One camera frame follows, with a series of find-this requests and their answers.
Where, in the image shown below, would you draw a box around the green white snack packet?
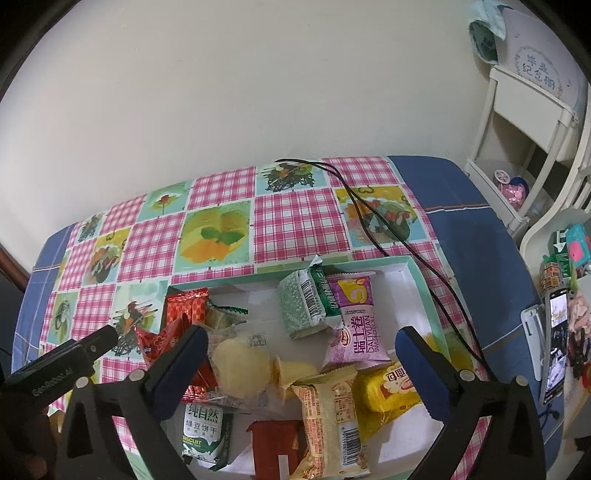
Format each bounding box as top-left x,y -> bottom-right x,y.
277,255 -> 342,340

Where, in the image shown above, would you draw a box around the white shelf rack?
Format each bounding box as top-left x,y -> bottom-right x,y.
464,65 -> 591,236

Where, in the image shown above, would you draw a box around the red patterned snack packet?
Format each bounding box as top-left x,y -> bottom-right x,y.
165,287 -> 219,403

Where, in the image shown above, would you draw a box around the beige cracker packet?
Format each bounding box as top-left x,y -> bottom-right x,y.
291,367 -> 372,480

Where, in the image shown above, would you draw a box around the teal cloth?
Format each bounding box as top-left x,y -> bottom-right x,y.
468,0 -> 509,63

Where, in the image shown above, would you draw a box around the purple swiss roll packet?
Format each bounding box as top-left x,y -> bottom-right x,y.
321,272 -> 393,371

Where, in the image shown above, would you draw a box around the colourful toy boxes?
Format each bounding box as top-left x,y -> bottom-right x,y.
540,224 -> 591,291

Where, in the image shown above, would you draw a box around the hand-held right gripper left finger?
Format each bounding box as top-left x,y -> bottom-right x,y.
55,324 -> 209,480

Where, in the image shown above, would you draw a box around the brown wooden frame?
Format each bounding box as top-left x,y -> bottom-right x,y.
0,244 -> 31,292

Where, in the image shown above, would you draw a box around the white chair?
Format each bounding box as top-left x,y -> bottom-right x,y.
519,171 -> 591,259

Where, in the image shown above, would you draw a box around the teal shallow box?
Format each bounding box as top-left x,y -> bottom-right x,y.
164,255 -> 451,480

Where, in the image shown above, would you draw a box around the clear bag white snack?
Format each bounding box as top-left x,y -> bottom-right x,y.
208,325 -> 278,411

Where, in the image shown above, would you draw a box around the white phone stand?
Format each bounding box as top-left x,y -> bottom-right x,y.
521,305 -> 548,381

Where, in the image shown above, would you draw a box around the orange jelly cup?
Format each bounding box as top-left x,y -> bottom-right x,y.
270,354 -> 319,400

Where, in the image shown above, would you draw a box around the green biscuit packet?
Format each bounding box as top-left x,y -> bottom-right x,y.
181,402 -> 234,472

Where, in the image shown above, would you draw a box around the yellow snack packet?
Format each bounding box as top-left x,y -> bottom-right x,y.
355,360 -> 426,441

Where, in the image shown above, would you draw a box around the green round cake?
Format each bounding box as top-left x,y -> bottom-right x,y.
203,300 -> 247,330

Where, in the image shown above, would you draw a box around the black phone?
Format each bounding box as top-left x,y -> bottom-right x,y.
538,287 -> 570,407

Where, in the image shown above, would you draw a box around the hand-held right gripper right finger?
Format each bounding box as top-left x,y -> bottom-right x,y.
394,325 -> 546,480

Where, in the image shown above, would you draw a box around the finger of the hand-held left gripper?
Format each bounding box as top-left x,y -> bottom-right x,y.
85,324 -> 120,358

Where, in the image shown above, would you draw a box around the black cable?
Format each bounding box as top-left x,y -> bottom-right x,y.
274,159 -> 497,381

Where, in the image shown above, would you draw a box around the white printed card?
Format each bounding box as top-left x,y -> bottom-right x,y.
501,7 -> 589,116

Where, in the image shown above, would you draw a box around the brown white label snack packet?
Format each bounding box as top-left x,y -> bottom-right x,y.
246,420 -> 305,480

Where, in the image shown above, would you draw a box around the pink toy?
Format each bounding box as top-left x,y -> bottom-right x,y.
494,168 -> 529,204

